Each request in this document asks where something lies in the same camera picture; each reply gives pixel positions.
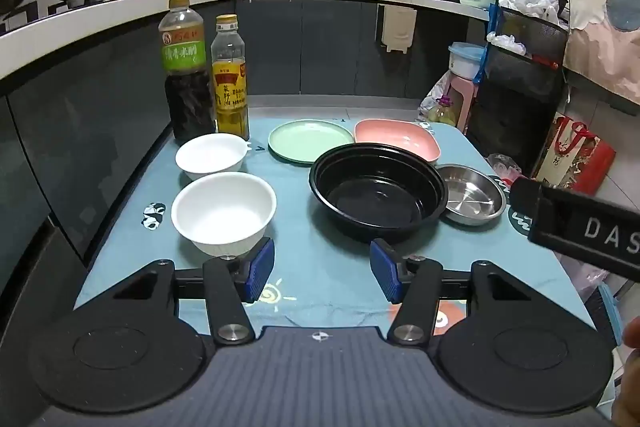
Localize pink plastic stool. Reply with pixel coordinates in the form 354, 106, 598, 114
445, 74, 481, 132

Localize pink plastic bag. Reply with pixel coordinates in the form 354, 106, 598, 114
487, 153, 523, 182

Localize yellow oil jug purple cap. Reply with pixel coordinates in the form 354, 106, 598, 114
431, 96, 458, 128

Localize dark kitchen cabinets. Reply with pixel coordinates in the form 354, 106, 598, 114
0, 0, 493, 308

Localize red gift bag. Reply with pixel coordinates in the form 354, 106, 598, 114
532, 112, 617, 195

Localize white container with blue lid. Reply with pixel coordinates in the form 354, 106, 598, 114
448, 42, 487, 78

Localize patterned hanging cloth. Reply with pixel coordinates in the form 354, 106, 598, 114
565, 0, 640, 108

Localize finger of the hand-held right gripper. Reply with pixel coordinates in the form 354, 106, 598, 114
510, 177, 547, 241

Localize small white bowl with handle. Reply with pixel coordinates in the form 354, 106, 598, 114
175, 133, 252, 182

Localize dark vinegar bottle green label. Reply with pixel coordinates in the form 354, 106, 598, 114
158, 0, 217, 142

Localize pink square plate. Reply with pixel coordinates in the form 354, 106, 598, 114
354, 119, 442, 165

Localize stainless steel bowl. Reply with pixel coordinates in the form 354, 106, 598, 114
436, 164, 507, 227

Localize beige hanging bin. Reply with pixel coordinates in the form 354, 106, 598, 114
381, 4, 418, 54

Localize clear printed plastic bag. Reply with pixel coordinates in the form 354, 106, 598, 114
420, 72, 456, 122

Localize large white bowl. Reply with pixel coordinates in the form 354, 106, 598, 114
171, 172, 278, 258

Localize gas stove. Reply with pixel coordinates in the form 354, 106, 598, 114
0, 0, 123, 35

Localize black mesh cart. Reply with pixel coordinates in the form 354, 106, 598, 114
467, 4, 571, 162

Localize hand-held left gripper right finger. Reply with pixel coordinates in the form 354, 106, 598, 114
370, 238, 538, 349

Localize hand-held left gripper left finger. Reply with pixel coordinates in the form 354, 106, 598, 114
107, 237, 276, 346

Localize black round plastic bowl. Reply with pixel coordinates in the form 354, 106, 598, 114
308, 144, 449, 244

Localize green round plate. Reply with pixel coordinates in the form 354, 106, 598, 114
268, 119, 356, 166

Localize blue printed tablecloth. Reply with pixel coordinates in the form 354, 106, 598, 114
74, 107, 596, 343

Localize cooking oil bottle yellow label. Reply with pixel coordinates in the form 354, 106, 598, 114
210, 14, 251, 142

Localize person's right hand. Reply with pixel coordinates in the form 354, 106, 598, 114
612, 317, 640, 425

